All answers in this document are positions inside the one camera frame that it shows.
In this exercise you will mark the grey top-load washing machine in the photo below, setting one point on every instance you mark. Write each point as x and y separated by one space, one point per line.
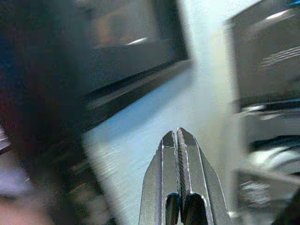
274 159

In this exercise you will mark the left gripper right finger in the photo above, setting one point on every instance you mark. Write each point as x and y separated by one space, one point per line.
201 182

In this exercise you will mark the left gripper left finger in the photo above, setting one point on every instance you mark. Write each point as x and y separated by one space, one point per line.
155 182

